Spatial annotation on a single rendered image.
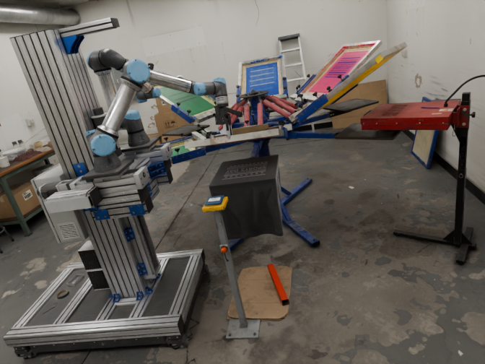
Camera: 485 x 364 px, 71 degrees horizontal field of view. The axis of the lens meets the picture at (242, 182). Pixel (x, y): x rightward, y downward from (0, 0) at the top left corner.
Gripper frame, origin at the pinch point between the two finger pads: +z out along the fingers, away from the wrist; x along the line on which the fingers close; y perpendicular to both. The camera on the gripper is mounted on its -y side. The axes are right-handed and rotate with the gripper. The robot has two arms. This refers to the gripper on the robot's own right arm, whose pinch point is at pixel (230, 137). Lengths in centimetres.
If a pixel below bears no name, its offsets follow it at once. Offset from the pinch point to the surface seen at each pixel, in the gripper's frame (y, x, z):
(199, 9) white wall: 113, -418, -242
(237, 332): 16, -6, 129
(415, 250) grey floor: -120, -83, 109
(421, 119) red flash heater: -121, -47, 6
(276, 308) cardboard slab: -10, -25, 123
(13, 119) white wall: 380, -248, -80
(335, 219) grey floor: -63, -141, 92
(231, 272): 12, 2, 84
